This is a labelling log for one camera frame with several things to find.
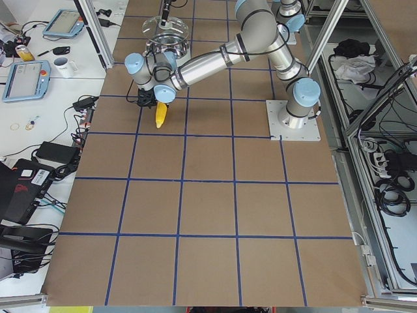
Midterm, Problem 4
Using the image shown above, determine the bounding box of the black remote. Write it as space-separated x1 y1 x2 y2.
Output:
52 46 70 55

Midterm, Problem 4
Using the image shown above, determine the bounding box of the aluminium frame post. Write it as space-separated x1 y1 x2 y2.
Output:
74 0 114 70

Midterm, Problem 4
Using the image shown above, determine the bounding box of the yellow can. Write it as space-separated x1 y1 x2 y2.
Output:
15 45 35 61

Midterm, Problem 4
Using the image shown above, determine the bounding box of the black device bottom left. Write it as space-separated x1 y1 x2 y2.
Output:
1 225 59 278

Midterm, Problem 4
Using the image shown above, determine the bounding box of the upper blue teach pendant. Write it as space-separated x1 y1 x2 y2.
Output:
42 9 85 38

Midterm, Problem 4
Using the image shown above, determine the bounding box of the small black power brick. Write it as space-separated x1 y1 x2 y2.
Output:
72 96 99 112

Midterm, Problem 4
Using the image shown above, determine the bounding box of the aluminium frame rack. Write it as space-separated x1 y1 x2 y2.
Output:
303 1 416 312

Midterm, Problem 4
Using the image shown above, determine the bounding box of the white crumpled cloth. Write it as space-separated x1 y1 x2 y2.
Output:
335 56 376 83

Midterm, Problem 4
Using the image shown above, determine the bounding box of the white mug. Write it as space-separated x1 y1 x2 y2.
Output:
53 57 78 78

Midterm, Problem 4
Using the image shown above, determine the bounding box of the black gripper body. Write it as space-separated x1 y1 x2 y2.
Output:
162 0 171 14
136 89 156 108

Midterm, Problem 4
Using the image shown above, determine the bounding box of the power strip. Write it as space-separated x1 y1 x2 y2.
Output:
71 108 95 149

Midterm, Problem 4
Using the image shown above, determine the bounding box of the black power adapter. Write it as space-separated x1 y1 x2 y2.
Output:
35 142 79 164

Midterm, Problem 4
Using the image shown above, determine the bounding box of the white metal cooking pot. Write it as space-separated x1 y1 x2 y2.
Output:
145 33 189 59

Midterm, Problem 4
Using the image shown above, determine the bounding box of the glass pot lid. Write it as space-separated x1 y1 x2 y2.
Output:
142 16 189 39

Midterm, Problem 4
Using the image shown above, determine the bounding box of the black cloth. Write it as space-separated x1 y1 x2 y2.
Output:
334 38 370 58

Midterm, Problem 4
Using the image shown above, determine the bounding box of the black coiled cable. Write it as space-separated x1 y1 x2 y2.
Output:
374 182 412 216

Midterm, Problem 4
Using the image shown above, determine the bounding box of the lower blue teach pendant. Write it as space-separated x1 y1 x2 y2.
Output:
2 60 51 102

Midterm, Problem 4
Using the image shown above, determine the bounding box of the blue teach pendant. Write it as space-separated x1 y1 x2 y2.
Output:
42 9 85 38
2 60 51 102

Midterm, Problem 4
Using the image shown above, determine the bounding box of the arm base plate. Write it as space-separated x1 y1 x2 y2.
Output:
266 100 321 142
277 23 296 45

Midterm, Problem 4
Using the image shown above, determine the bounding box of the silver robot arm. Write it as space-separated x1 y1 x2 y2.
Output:
160 0 306 33
124 1 321 127

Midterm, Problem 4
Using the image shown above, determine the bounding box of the yellow corn cob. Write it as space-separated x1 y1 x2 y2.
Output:
155 101 168 128

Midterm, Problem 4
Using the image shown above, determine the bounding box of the black laptop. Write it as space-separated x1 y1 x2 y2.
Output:
1 158 55 225

